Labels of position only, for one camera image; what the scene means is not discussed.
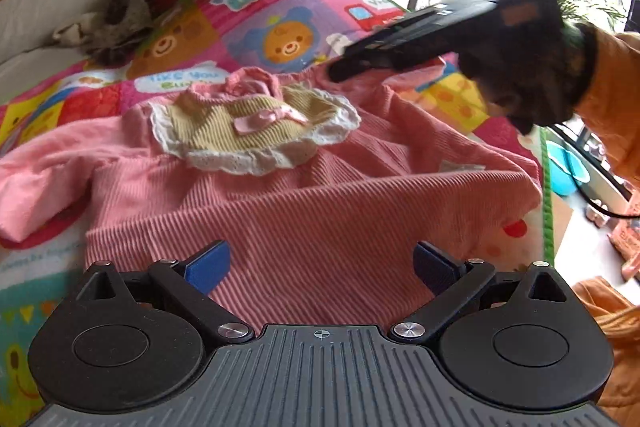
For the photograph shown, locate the pink corduroy child's dress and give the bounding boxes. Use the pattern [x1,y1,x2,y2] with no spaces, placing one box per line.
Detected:
[1,67,541,327]

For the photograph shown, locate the orange sleeved right forearm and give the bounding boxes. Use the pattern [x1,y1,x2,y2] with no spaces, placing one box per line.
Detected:
[576,24,639,185]

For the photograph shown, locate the grey brown clothes pile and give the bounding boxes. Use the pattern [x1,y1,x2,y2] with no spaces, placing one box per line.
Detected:
[52,0,153,67]

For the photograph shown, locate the dark gloved right hand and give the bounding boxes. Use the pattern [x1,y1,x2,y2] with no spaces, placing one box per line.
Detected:
[458,0,597,134]

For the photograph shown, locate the teal plastic basin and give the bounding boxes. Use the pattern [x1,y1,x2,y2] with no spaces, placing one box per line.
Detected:
[546,141,590,197]

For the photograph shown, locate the orange garment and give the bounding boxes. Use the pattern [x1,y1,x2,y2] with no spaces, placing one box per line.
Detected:
[573,277,640,427]

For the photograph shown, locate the colourful cartoon play blanket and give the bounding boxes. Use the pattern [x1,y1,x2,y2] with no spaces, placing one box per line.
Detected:
[1,0,553,426]

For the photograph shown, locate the grey sofa with cover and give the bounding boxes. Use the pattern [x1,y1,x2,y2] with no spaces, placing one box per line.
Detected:
[1,0,110,103]

